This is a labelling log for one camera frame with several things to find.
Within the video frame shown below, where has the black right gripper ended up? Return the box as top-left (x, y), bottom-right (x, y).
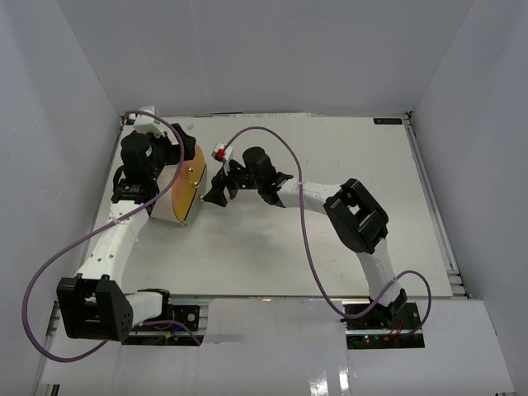
top-left (204, 158), bottom-right (262, 208)

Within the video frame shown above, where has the orange top drawer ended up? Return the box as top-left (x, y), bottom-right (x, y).
top-left (181, 144), bottom-right (206, 177)

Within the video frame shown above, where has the yellow drawer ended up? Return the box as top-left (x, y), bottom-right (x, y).
top-left (171, 170), bottom-right (203, 210)

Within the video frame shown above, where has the cream cylindrical drawer organizer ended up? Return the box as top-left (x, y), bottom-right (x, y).
top-left (151, 144), bottom-right (207, 227)

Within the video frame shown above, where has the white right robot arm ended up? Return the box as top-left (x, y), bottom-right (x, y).
top-left (203, 144), bottom-right (407, 329)

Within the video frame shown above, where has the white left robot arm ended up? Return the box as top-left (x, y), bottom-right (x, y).
top-left (57, 122), bottom-right (206, 342)

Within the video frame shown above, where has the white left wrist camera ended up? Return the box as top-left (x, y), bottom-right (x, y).
top-left (125, 112), bottom-right (164, 138)

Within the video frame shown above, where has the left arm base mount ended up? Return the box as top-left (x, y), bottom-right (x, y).
top-left (124, 303), bottom-right (209, 347)

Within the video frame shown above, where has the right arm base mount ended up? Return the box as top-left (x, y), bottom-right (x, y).
top-left (341, 303), bottom-right (426, 351)

